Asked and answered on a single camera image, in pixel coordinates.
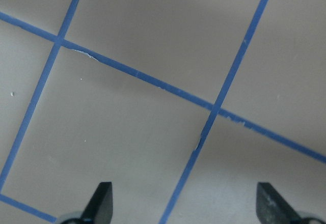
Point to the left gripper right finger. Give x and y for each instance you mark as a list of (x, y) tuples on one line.
[(271, 207)]

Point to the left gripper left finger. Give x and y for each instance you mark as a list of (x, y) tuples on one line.
[(99, 209)]

